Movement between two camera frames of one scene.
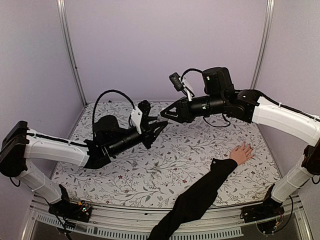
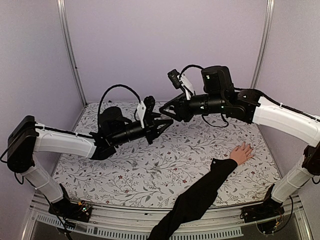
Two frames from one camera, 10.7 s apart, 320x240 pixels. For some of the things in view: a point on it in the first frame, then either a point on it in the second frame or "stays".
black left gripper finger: (151, 122) → (155, 115)
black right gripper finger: (178, 119) stays
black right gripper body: (190, 114) stays
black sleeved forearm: (192, 205) stays
